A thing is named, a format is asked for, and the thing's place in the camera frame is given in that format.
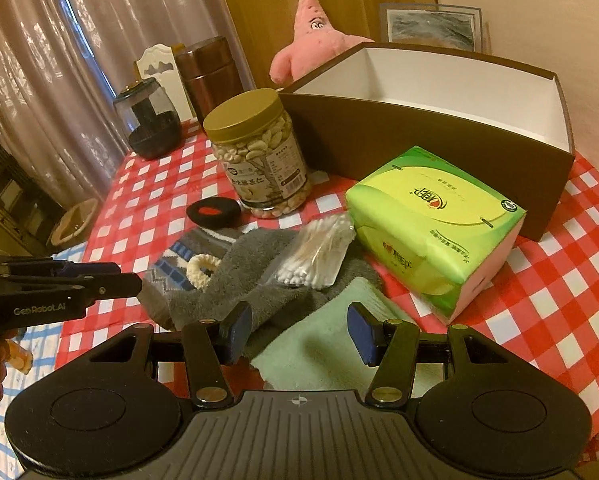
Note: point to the light green cloth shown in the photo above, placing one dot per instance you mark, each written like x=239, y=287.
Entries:
x=309, y=345

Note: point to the bag of cotton swabs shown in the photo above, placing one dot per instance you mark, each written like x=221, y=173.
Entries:
x=309, y=255

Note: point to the wooden door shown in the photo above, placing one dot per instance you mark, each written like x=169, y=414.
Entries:
x=259, y=0

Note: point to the small orange object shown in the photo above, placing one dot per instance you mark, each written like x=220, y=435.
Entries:
x=20, y=355

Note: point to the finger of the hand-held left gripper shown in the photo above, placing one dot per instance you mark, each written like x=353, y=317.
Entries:
x=89, y=269
x=119, y=286

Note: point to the beige round basin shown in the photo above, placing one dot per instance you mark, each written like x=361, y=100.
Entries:
x=72, y=222

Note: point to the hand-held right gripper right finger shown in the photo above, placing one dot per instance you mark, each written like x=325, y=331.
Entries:
x=362, y=332

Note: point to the brown cardboard box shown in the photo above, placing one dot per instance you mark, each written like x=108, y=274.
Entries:
x=379, y=140

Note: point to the white chair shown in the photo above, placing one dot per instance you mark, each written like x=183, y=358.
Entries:
x=152, y=60

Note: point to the grey fluffy towel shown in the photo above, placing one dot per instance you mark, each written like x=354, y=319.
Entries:
x=239, y=270

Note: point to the red white checkered tablecloth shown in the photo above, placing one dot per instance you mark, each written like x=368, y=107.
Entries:
x=529, y=285

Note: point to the black round pad red mark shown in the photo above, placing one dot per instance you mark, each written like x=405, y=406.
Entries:
x=199, y=217

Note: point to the pink starfish plush toy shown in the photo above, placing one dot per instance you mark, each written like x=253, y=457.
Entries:
x=314, y=35

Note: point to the grey blue patterned sock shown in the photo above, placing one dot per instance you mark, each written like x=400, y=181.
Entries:
x=179, y=255

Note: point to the nut jar with gold lid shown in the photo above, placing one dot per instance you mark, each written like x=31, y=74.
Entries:
x=259, y=160

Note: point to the blue grid bedsheet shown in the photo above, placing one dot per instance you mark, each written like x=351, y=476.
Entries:
x=24, y=400

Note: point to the framed picture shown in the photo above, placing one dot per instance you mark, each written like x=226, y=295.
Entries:
x=429, y=25

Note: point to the brown cylindrical canister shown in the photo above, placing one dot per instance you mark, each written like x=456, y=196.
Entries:
x=214, y=80

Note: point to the pale shiny curtain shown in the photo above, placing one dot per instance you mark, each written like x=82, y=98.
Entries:
x=54, y=60

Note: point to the green tissue pack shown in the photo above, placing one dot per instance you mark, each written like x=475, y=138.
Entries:
x=429, y=220

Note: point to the glass jar with dark contents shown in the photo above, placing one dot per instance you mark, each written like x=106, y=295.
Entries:
x=149, y=135

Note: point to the dark wooden shelf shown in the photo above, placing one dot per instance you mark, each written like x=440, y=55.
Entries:
x=9, y=195

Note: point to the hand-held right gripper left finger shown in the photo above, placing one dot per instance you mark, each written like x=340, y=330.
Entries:
x=237, y=332

